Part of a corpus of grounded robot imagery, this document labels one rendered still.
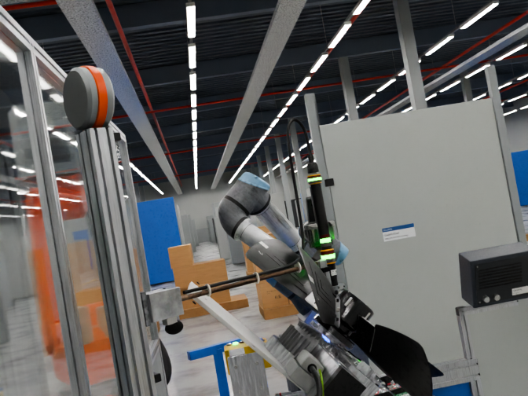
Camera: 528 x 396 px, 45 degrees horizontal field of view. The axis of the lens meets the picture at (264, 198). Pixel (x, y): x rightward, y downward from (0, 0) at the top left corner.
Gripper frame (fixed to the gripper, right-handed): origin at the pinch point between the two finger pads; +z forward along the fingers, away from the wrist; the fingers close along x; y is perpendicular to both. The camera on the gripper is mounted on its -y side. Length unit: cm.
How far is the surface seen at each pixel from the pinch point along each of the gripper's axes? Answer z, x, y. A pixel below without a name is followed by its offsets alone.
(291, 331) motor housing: 9.5, 16.8, 29.0
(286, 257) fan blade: -3.1, 12.9, 8.3
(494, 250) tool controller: -38, -70, 22
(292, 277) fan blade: 2.4, 12.7, 14.4
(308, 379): 38, 17, 36
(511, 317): -183, -137, 79
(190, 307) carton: -916, 91, 118
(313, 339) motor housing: 14.3, 11.4, 31.7
